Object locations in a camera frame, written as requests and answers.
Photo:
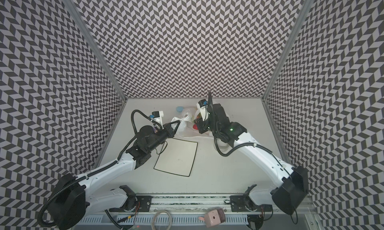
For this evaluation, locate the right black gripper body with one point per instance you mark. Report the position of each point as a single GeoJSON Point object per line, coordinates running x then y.
{"type": "Point", "coordinates": [202, 126]}

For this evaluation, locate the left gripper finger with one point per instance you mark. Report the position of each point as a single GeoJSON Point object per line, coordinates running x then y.
{"type": "Point", "coordinates": [175, 125]}
{"type": "Point", "coordinates": [169, 130]}

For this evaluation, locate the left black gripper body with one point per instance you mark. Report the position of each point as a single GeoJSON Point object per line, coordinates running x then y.
{"type": "Point", "coordinates": [161, 137]}

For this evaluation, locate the white plastic bag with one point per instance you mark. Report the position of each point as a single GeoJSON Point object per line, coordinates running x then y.
{"type": "Point", "coordinates": [186, 127]}

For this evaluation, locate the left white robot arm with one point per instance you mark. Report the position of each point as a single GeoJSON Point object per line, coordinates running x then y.
{"type": "Point", "coordinates": [74, 197]}

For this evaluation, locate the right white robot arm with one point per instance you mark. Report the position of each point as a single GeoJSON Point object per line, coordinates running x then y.
{"type": "Point", "coordinates": [290, 185]}

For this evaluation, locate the light blue oval case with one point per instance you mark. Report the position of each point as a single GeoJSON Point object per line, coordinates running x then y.
{"type": "Point", "coordinates": [179, 109]}

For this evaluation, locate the clear tape roll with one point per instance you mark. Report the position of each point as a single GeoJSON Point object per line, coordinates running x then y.
{"type": "Point", "coordinates": [223, 147]}

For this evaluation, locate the white square plate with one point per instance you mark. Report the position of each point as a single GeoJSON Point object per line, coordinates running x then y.
{"type": "Point", "coordinates": [178, 158]}

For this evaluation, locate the pink box device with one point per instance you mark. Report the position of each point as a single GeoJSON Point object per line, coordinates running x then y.
{"type": "Point", "coordinates": [213, 218]}

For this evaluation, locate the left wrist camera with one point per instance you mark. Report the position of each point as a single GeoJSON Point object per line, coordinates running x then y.
{"type": "Point", "coordinates": [157, 116]}

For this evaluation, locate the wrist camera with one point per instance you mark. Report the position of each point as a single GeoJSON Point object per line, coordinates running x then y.
{"type": "Point", "coordinates": [202, 106]}
{"type": "Point", "coordinates": [157, 116]}

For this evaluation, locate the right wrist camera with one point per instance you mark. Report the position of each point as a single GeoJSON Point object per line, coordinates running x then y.
{"type": "Point", "coordinates": [202, 106]}

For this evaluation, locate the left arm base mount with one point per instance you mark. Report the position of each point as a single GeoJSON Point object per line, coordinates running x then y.
{"type": "Point", "coordinates": [133, 202]}

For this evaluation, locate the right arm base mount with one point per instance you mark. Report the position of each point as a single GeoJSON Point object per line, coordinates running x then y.
{"type": "Point", "coordinates": [243, 203]}

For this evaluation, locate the aluminium front rail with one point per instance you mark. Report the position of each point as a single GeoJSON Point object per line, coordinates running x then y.
{"type": "Point", "coordinates": [181, 204]}

